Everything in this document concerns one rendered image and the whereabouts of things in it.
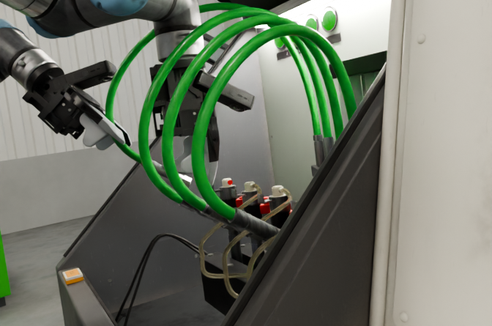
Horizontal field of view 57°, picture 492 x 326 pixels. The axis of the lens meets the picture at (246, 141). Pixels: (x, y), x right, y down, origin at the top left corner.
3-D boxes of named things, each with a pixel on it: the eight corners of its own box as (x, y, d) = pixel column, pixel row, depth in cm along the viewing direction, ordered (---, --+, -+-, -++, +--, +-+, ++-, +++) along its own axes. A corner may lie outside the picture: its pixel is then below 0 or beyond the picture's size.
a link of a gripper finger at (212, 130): (200, 162, 75) (193, 109, 74) (210, 160, 76) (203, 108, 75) (212, 163, 71) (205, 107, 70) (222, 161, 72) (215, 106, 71)
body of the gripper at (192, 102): (155, 141, 75) (145, 67, 74) (203, 133, 79) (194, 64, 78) (170, 140, 68) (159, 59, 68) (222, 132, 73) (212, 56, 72)
